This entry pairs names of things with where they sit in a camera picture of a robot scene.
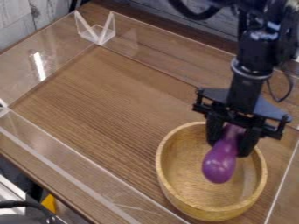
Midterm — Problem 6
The black cable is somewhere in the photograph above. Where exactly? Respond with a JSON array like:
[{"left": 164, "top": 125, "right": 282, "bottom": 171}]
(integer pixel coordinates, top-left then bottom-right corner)
[{"left": 0, "top": 199, "right": 52, "bottom": 224}]

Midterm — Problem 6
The clear acrylic tray enclosure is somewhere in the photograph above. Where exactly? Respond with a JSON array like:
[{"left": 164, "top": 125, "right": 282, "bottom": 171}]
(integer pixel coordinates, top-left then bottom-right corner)
[{"left": 0, "top": 5, "right": 299, "bottom": 224}]

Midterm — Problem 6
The black and yellow device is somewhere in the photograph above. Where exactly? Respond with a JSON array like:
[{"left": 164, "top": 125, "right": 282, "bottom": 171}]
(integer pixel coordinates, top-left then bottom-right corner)
[{"left": 0, "top": 174, "right": 69, "bottom": 224}]

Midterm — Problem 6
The purple toy eggplant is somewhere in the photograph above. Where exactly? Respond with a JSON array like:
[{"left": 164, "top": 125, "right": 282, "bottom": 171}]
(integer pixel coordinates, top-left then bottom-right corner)
[{"left": 201, "top": 123, "right": 244, "bottom": 184}]

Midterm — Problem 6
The brown wooden bowl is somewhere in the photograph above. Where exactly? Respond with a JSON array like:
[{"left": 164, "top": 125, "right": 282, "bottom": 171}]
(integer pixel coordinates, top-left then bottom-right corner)
[{"left": 154, "top": 122, "right": 266, "bottom": 221}]

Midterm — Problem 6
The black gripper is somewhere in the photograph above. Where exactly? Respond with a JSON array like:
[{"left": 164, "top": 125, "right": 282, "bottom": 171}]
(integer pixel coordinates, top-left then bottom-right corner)
[{"left": 192, "top": 59, "right": 292, "bottom": 158}]

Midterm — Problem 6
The clear acrylic corner bracket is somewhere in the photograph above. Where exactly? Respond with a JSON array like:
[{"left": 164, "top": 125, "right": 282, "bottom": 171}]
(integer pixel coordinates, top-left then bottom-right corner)
[{"left": 73, "top": 11, "right": 116, "bottom": 46}]

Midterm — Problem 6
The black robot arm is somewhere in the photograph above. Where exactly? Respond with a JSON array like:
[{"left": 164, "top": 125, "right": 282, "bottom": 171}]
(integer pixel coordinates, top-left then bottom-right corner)
[{"left": 168, "top": 0, "right": 299, "bottom": 157}]

